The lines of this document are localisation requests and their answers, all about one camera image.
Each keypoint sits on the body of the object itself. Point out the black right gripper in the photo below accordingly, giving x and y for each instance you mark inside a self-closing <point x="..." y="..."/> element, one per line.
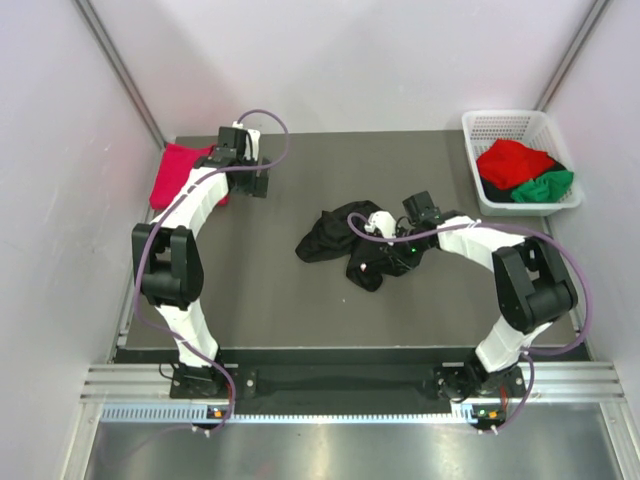
<point x="393" y="249"/>

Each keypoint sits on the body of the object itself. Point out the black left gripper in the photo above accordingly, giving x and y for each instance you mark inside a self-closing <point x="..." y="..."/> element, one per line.
<point x="255" y="186"/>

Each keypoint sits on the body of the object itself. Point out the black t shirt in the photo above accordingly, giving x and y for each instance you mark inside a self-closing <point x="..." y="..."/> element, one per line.
<point x="331" y="238"/>

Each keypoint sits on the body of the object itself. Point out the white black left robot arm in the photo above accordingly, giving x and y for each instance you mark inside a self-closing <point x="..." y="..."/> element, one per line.
<point x="167" y="266"/>

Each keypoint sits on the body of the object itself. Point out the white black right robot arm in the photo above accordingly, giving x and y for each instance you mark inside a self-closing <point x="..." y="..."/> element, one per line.
<point x="533" y="286"/>

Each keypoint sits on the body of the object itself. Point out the folded pink t shirt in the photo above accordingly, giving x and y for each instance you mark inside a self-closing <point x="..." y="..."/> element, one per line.
<point x="175" y="168"/>

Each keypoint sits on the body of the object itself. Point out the black shirt in basket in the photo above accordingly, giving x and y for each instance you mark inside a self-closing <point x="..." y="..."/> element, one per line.
<point x="496" y="194"/>

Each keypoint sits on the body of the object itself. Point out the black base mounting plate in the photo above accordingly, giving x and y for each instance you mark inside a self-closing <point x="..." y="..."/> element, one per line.
<point x="262" y="382"/>

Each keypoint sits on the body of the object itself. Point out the red t shirt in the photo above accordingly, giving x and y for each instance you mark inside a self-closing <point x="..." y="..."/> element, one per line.
<point x="509" y="162"/>

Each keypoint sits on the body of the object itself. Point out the green t shirt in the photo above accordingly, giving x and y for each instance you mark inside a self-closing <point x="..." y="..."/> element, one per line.
<point x="549" y="187"/>

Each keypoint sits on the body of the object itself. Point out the white plastic basket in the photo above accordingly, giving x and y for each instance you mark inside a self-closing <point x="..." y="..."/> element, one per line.
<point x="535" y="130"/>

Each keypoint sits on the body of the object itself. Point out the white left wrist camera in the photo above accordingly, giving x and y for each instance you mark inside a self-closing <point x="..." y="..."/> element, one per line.
<point x="247" y="137"/>

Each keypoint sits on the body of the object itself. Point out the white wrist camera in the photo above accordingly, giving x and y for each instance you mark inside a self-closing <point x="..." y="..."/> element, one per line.
<point x="247" y="137"/>
<point x="381" y="224"/>

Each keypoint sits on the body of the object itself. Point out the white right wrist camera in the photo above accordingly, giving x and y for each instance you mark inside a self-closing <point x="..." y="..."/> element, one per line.
<point x="381" y="224"/>

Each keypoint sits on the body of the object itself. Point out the aluminium rail frame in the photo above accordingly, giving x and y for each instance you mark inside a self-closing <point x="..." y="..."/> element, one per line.
<point x="560" y="382"/>

